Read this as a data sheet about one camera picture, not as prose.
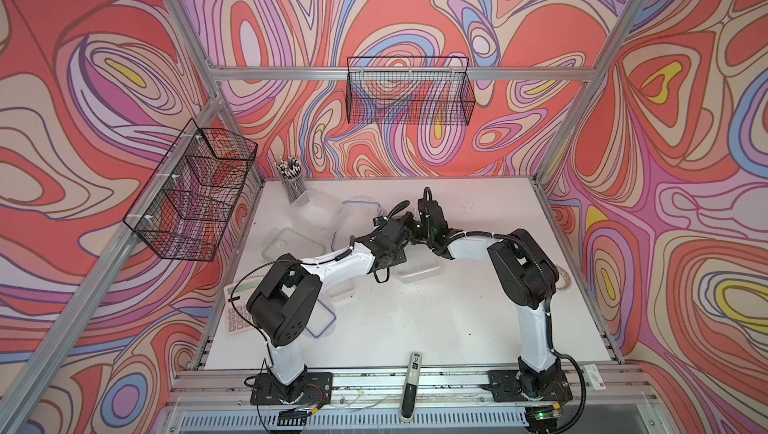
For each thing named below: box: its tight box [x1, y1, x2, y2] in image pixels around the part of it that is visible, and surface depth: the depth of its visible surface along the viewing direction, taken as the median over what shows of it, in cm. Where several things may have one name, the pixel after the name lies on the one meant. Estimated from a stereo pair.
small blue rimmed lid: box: [306, 299, 336, 338], surface depth 86 cm
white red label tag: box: [583, 364, 607, 390], surface depth 76 cm
